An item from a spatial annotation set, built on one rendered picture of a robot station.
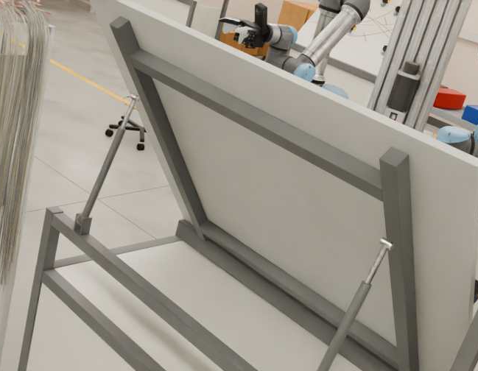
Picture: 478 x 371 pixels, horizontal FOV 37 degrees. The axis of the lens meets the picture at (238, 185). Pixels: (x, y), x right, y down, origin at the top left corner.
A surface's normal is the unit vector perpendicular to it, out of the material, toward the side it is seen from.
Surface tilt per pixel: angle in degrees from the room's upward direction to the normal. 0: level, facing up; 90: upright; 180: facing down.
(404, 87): 90
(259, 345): 0
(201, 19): 90
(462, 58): 90
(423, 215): 128
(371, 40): 50
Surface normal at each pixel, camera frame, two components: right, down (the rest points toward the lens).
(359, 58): -0.33, -0.48
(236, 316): 0.26, -0.90
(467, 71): -0.63, 0.13
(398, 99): -0.33, 0.26
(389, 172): -0.69, 0.63
